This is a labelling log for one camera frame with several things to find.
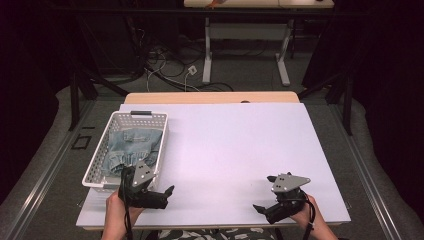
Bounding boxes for light blue denim shorts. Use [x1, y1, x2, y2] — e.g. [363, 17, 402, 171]
[101, 128, 164, 178]

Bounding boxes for black metal stand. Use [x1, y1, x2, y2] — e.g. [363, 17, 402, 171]
[67, 64, 130, 132]
[297, 71, 355, 136]

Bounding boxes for person's left hand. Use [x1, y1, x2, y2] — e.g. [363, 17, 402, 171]
[105, 190, 146, 232]

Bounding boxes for orange object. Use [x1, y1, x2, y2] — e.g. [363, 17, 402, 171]
[205, 0, 232, 10]

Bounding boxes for white table board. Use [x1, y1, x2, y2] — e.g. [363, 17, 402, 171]
[75, 102, 352, 230]

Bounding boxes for light wooden table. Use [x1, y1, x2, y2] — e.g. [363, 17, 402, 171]
[81, 91, 346, 232]

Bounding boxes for white floor cable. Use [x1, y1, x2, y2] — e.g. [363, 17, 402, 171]
[145, 53, 202, 93]

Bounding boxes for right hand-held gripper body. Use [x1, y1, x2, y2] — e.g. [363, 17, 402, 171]
[264, 172, 312, 225]

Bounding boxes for white-legged background desk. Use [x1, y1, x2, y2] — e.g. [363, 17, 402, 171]
[183, 0, 335, 88]

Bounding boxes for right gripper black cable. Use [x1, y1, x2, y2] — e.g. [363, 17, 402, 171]
[300, 189, 318, 240]

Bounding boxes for white perforated plastic basket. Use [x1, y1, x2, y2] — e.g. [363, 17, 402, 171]
[81, 110, 169, 195]

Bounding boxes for person's patterned clothing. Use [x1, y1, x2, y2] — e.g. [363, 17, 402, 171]
[155, 227, 278, 240]

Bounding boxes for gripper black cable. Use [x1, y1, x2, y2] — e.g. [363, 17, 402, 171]
[300, 189, 318, 240]
[119, 165, 135, 240]

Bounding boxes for metal floor rail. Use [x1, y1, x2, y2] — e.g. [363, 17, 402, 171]
[328, 103, 403, 240]
[4, 99, 98, 240]

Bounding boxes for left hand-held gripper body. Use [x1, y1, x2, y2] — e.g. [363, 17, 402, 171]
[117, 160, 169, 210]

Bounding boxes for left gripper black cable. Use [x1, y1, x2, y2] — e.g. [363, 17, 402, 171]
[119, 165, 135, 240]

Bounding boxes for black floor cable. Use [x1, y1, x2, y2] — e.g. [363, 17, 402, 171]
[143, 63, 235, 93]

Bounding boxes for person's right hand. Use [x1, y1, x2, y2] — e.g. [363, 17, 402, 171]
[289, 194, 318, 230]

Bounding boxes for dark curtain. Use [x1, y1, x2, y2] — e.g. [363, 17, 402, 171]
[300, 0, 424, 223]
[0, 0, 81, 206]

